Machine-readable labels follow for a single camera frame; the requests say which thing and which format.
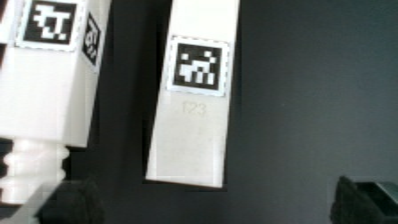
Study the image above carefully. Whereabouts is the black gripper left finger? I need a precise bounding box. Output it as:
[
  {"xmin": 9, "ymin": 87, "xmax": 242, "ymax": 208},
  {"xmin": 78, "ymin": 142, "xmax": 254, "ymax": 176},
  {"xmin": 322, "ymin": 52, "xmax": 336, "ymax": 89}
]
[{"xmin": 36, "ymin": 178, "xmax": 105, "ymax": 224}]

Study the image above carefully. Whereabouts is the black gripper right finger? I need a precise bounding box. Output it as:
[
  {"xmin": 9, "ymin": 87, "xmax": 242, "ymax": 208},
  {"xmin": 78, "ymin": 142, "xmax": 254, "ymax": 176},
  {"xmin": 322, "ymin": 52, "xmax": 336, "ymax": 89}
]
[{"xmin": 331, "ymin": 176, "xmax": 398, "ymax": 224}]

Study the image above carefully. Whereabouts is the white desk leg front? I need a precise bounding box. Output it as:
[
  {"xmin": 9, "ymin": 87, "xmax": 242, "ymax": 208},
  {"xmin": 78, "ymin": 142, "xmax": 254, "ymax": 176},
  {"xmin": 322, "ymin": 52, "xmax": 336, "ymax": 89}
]
[{"xmin": 146, "ymin": 0, "xmax": 240, "ymax": 188}]

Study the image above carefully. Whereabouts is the white desk leg with screw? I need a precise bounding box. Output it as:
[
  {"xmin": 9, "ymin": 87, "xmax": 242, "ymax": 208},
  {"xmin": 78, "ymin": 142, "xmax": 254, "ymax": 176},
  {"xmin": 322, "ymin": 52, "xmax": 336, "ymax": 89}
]
[{"xmin": 0, "ymin": 0, "xmax": 112, "ymax": 204}]

